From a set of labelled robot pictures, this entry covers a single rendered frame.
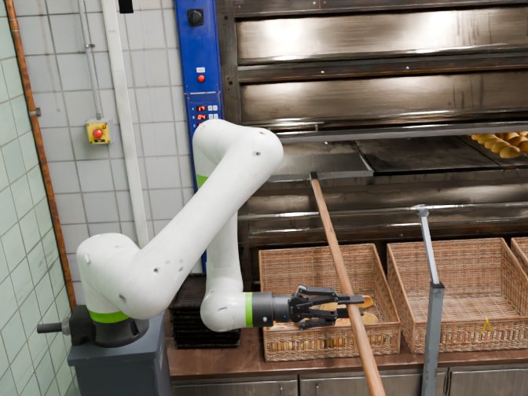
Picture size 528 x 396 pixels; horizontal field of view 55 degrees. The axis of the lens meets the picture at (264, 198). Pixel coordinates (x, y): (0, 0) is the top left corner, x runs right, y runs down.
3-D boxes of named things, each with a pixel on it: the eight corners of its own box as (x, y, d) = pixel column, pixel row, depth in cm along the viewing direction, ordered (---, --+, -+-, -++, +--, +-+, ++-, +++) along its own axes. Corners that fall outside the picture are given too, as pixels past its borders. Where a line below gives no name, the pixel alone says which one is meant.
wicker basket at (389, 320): (259, 298, 251) (256, 248, 242) (373, 291, 252) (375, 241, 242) (263, 364, 206) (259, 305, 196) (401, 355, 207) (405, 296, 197)
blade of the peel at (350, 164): (372, 176, 232) (373, 170, 231) (252, 181, 233) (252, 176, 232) (358, 152, 266) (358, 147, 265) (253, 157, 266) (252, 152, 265)
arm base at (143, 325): (32, 355, 119) (27, 334, 117) (52, 318, 133) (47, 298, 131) (145, 345, 121) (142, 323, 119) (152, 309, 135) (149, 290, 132)
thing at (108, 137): (93, 141, 224) (89, 118, 221) (116, 140, 224) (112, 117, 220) (88, 145, 217) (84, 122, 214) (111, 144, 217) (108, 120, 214)
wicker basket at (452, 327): (382, 292, 252) (384, 241, 242) (496, 287, 252) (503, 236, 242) (410, 356, 206) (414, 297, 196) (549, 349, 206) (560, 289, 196)
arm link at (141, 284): (119, 309, 98) (280, 119, 116) (82, 280, 110) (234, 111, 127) (156, 340, 106) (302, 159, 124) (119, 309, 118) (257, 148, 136)
